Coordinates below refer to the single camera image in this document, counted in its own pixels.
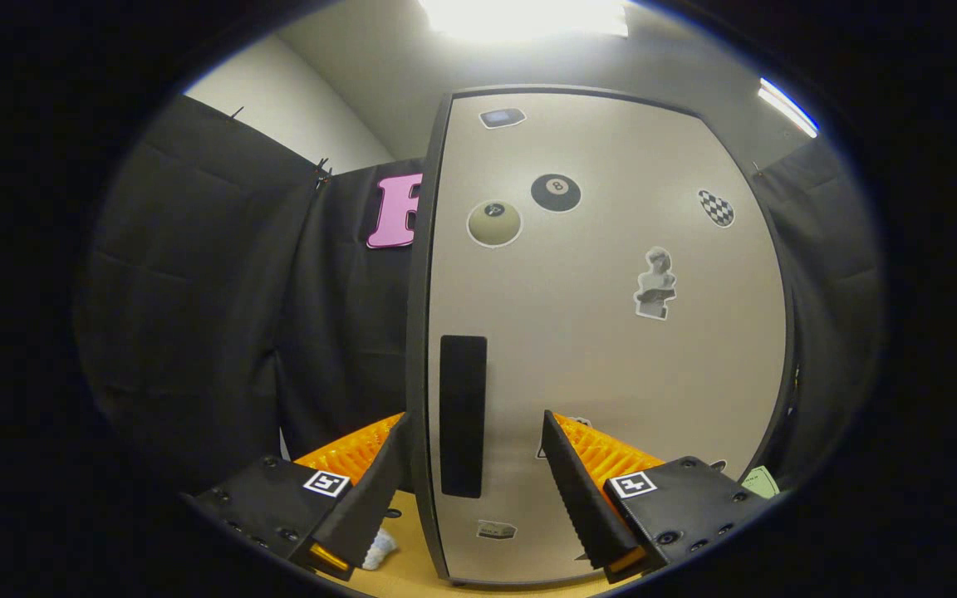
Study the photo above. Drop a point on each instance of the small ceiling light panel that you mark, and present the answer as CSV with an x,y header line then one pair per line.
x,y
787,106

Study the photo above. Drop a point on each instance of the black backdrop cloth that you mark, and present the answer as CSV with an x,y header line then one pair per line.
x,y
196,291

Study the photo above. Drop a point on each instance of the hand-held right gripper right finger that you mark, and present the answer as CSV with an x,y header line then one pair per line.
x,y
578,498

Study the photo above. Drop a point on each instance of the beige cabinet door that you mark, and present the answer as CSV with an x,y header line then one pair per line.
x,y
595,374

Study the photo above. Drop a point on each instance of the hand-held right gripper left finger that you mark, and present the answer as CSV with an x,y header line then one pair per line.
x,y
370,498

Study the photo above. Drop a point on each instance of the dark grey cabinet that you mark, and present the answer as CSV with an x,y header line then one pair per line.
x,y
418,332

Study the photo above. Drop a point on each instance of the white fluffy cloth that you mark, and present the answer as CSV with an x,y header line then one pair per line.
x,y
380,550

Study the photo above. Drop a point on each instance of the large ceiling light panel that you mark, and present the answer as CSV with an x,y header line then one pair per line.
x,y
524,17

